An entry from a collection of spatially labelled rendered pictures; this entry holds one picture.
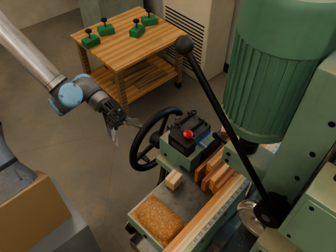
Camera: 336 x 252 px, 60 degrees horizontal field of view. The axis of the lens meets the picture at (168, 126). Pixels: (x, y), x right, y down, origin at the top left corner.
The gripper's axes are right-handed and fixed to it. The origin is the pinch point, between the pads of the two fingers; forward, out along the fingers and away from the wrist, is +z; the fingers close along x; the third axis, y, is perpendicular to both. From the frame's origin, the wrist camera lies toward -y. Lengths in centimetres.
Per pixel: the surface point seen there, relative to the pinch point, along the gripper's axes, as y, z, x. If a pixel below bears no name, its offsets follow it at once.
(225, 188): 40, 38, -6
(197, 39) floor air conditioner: -46, -43, 117
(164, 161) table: 26.2, 19.2, -7.7
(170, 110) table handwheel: 29.1, 7.0, 6.5
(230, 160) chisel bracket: 48, 33, -3
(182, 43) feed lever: 81, 11, -14
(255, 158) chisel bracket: 54, 37, -1
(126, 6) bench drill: -81, -125, 120
